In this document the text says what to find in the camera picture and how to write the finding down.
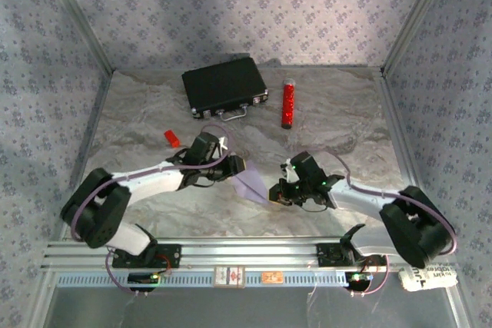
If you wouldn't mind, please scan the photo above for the aluminium table edge rail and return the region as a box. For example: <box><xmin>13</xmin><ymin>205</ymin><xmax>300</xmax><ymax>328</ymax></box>
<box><xmin>377</xmin><ymin>72</ymin><xmax>437</xmax><ymax>239</ymax></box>
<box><xmin>57</xmin><ymin>70</ymin><xmax>115</xmax><ymax>240</ymax></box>

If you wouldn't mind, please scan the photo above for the aluminium frame post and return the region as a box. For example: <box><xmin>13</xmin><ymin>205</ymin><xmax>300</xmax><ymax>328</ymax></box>
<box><xmin>380</xmin><ymin>0</ymin><xmax>458</xmax><ymax>78</ymax></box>
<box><xmin>38</xmin><ymin>0</ymin><xmax>116</xmax><ymax>74</ymax></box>

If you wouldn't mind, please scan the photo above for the red glitter tube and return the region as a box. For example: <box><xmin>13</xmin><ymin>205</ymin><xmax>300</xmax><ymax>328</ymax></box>
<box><xmin>281</xmin><ymin>78</ymin><xmax>295</xmax><ymax>131</ymax></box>

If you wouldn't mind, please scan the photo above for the right gripper thin black wire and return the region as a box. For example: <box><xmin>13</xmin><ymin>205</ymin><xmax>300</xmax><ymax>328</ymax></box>
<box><xmin>302</xmin><ymin>200</ymin><xmax>328</xmax><ymax>214</ymax></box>

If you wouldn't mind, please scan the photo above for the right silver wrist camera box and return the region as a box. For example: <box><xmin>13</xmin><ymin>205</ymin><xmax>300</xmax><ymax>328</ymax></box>
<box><xmin>280</xmin><ymin>157</ymin><xmax>300</xmax><ymax>184</ymax></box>

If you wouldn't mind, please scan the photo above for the gripper thin black wire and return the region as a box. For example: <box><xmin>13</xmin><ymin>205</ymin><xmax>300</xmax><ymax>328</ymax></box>
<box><xmin>183</xmin><ymin>177</ymin><xmax>217</xmax><ymax>190</ymax></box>
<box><xmin>302</xmin><ymin>200</ymin><xmax>328</xmax><ymax>214</ymax></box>

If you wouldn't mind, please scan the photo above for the grey slotted cable duct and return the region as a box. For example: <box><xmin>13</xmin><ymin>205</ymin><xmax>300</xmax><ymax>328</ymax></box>
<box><xmin>55</xmin><ymin>270</ymin><xmax>347</xmax><ymax>289</ymax></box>

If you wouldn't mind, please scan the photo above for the purple square paper sheet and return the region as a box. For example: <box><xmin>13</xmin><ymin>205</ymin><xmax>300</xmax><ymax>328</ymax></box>
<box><xmin>231</xmin><ymin>159</ymin><xmax>269</xmax><ymax>206</ymax></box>

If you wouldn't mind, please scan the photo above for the marble patterned table cover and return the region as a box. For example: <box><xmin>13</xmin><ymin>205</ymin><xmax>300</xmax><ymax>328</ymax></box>
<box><xmin>63</xmin><ymin>66</ymin><xmax>435</xmax><ymax>239</ymax></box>

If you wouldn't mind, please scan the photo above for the black briefcase with metal handle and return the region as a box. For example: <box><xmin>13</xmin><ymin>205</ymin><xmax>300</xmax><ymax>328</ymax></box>
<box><xmin>181</xmin><ymin>56</ymin><xmax>269</xmax><ymax>123</ymax></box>

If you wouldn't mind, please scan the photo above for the grey metal panel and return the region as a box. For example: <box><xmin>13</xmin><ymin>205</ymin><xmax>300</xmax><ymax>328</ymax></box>
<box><xmin>45</xmin><ymin>287</ymin><xmax>468</xmax><ymax>328</ymax></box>

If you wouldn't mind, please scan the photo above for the left black controller board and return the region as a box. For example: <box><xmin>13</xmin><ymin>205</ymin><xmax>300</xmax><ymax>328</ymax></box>
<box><xmin>128</xmin><ymin>272</ymin><xmax>161</xmax><ymax>293</ymax></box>

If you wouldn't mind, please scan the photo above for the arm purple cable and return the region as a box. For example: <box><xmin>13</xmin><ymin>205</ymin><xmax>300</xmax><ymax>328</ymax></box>
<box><xmin>70</xmin><ymin>124</ymin><xmax>236</xmax><ymax>298</ymax></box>
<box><xmin>307</xmin><ymin>149</ymin><xmax>458</xmax><ymax>298</ymax></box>

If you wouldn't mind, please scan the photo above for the aluminium mounting rail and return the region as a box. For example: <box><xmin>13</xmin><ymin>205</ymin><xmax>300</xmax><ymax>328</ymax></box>
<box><xmin>42</xmin><ymin>238</ymin><xmax>455</xmax><ymax>270</ymax></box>

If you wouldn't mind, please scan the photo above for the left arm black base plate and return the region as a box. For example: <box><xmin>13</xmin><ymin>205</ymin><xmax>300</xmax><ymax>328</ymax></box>
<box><xmin>111</xmin><ymin>244</ymin><xmax>182</xmax><ymax>270</ymax></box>

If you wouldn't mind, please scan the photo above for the floral patterned backdrop cloth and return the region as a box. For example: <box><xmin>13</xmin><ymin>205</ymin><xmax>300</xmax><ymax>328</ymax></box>
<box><xmin>0</xmin><ymin>0</ymin><xmax>492</xmax><ymax>328</ymax></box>

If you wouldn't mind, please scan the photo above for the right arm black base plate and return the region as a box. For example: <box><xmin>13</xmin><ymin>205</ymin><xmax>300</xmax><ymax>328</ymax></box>
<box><xmin>316</xmin><ymin>242</ymin><xmax>387</xmax><ymax>267</ymax></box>

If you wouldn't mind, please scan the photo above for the left gripper thin black wire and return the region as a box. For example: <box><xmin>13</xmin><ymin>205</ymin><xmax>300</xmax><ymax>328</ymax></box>
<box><xmin>183</xmin><ymin>177</ymin><xmax>217</xmax><ymax>190</ymax></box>

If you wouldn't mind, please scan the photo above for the white card with red print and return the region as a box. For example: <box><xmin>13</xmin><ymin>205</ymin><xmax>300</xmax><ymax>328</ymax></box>
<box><xmin>213</xmin><ymin>265</ymin><xmax>247</xmax><ymax>290</ymax></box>

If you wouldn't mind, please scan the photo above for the black controller board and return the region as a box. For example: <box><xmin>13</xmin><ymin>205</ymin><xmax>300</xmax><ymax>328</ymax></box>
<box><xmin>128</xmin><ymin>272</ymin><xmax>161</xmax><ymax>293</ymax></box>
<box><xmin>344</xmin><ymin>271</ymin><xmax>373</xmax><ymax>291</ymax></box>

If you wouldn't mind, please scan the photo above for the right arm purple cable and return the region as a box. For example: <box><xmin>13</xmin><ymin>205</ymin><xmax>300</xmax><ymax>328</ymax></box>
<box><xmin>307</xmin><ymin>149</ymin><xmax>458</xmax><ymax>298</ymax></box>

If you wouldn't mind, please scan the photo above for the right black controller board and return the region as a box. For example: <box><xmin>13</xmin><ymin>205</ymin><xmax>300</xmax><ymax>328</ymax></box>
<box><xmin>344</xmin><ymin>271</ymin><xmax>373</xmax><ymax>291</ymax></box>

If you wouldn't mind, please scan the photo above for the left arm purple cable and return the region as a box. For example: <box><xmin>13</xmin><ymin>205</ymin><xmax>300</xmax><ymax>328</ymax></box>
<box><xmin>70</xmin><ymin>124</ymin><xmax>236</xmax><ymax>298</ymax></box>

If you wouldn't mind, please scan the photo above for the red rectangular block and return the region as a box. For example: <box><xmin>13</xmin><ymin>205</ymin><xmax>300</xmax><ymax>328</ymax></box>
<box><xmin>164</xmin><ymin>129</ymin><xmax>181</xmax><ymax>149</ymax></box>

